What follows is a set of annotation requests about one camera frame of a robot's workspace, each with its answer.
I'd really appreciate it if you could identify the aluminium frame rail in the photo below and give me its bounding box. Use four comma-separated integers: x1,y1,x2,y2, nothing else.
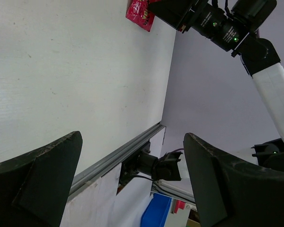
68,123,165,200

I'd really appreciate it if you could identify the blue plastic bin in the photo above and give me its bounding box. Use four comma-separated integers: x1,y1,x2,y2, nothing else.
140,193,172,227

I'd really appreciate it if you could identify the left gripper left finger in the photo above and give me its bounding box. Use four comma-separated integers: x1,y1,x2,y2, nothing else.
0,131,82,227

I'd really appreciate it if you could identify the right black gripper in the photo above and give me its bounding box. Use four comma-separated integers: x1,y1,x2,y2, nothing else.
149,0,248,52

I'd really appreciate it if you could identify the pink snack packet back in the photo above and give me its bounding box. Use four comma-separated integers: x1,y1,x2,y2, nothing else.
125,0,155,32

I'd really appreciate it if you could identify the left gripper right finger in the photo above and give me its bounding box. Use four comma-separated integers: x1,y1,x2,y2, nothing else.
183,133,284,227

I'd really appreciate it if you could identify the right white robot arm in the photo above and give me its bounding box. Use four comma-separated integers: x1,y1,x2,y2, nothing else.
125,0,284,172

